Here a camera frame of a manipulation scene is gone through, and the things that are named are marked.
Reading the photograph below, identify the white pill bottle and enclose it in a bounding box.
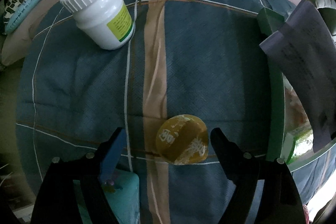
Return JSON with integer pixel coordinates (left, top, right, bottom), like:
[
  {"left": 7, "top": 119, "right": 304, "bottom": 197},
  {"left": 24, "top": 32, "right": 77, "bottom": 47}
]
[{"left": 60, "top": 0, "right": 135, "bottom": 51}]

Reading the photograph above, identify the teal plastic box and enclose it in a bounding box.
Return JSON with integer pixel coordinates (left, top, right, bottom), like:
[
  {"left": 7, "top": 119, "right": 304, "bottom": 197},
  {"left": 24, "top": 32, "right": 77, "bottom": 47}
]
[{"left": 72, "top": 170, "right": 139, "bottom": 224}]

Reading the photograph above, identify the green tissue pack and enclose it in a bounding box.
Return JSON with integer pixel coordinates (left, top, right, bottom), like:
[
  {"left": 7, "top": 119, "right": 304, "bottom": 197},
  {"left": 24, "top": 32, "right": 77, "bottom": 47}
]
[{"left": 285, "top": 127, "right": 314, "bottom": 164}]

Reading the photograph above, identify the yellow round packet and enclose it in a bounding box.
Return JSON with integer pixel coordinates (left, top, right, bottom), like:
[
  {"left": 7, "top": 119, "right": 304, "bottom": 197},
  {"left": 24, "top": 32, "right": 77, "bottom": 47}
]
[{"left": 155, "top": 114, "right": 210, "bottom": 166}]

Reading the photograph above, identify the purple tissue pack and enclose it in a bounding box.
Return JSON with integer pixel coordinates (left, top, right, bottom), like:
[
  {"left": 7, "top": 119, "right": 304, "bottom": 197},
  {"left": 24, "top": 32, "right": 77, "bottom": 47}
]
[{"left": 259, "top": 0, "right": 336, "bottom": 153}]

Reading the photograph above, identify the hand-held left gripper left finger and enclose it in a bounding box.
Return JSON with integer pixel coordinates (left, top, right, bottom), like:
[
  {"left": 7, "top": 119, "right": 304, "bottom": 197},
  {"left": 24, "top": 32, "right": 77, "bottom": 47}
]
[{"left": 31, "top": 127, "right": 127, "bottom": 224}]

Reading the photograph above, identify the light green tray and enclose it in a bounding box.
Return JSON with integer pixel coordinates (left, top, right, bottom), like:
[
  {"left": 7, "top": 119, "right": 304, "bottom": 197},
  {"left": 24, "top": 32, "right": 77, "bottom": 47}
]
[{"left": 257, "top": 7, "right": 336, "bottom": 170}]

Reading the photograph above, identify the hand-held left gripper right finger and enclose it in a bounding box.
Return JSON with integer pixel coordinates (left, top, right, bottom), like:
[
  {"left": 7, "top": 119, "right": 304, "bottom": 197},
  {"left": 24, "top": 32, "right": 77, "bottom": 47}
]
[{"left": 210, "top": 127, "right": 306, "bottom": 224}]

